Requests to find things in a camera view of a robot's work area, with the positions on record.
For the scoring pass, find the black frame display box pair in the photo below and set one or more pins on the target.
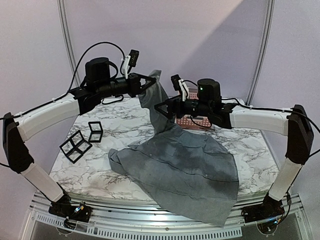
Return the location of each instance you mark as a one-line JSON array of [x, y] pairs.
[[75, 147]]

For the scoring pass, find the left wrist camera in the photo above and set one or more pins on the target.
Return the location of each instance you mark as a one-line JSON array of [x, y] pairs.
[[129, 62]]

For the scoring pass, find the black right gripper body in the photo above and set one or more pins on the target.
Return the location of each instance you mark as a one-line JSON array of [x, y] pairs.
[[171, 108]]

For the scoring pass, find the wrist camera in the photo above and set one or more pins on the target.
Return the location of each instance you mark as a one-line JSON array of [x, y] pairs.
[[180, 86], [129, 62]]

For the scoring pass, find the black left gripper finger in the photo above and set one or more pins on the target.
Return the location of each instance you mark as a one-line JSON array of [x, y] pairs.
[[148, 83], [147, 79]]

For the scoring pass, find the pink perforated plastic basket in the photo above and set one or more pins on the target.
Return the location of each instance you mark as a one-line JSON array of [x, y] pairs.
[[186, 121]]

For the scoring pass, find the grey button-up shirt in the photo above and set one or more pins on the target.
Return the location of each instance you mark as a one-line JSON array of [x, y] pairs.
[[188, 174]]

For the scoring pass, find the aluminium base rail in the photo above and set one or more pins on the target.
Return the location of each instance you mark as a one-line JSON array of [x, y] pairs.
[[118, 219]]

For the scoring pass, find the right aluminium corner post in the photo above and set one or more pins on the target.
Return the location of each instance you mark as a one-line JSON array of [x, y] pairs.
[[262, 50]]

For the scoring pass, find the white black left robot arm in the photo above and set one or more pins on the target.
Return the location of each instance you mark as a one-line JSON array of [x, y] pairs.
[[98, 84]]

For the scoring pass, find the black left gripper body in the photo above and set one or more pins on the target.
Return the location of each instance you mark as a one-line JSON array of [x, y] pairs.
[[133, 89]]

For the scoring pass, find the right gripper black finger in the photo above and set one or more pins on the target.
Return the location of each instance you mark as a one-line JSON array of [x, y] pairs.
[[161, 106], [166, 111]]

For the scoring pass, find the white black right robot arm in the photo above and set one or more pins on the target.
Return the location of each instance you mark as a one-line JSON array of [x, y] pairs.
[[228, 113]]

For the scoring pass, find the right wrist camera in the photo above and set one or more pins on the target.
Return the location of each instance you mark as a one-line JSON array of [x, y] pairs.
[[180, 86]]

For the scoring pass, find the aluminium corner post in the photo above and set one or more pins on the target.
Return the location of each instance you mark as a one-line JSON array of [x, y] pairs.
[[262, 50], [61, 5]]

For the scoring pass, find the left aluminium corner post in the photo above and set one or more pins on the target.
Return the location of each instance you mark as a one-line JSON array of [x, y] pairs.
[[61, 5]]

